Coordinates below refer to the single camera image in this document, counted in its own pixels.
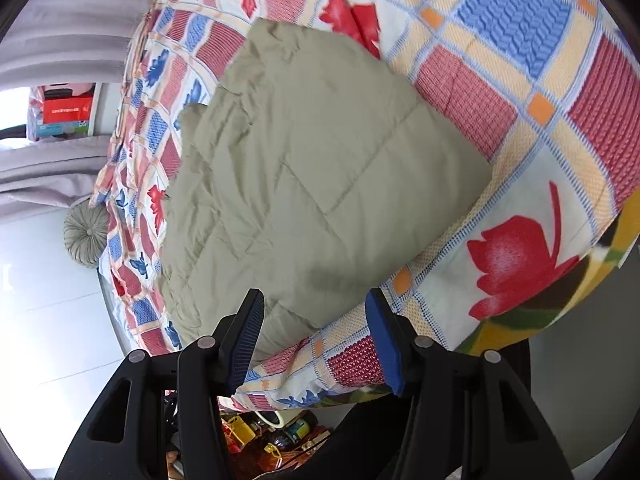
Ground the khaki puffer jacket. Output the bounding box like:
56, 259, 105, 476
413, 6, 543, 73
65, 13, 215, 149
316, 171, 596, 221
159, 20, 491, 361

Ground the clutter under bed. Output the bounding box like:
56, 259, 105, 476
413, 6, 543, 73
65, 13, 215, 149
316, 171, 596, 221
164, 406, 336, 480

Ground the round green pleated cushion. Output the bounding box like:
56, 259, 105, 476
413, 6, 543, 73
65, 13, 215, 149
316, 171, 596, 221
63, 200, 108, 269

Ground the grey curtain left panel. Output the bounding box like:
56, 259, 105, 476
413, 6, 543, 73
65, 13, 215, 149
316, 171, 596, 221
1, 136, 110, 223

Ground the grey curtain panel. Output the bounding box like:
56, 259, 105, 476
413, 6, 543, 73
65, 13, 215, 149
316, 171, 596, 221
1, 136, 110, 223
1, 0, 152, 90

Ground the teal box on sill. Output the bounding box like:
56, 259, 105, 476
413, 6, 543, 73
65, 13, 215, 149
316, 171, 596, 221
35, 120, 90, 140

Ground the red box on sill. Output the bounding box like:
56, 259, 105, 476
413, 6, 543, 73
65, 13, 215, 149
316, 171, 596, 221
42, 82, 96, 124

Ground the leaf patterned patchwork quilt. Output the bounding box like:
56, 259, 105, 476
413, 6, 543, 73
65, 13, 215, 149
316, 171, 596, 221
91, 0, 639, 411

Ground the grey curtain right panel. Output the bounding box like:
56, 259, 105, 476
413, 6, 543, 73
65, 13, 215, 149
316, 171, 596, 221
1, 0, 152, 90

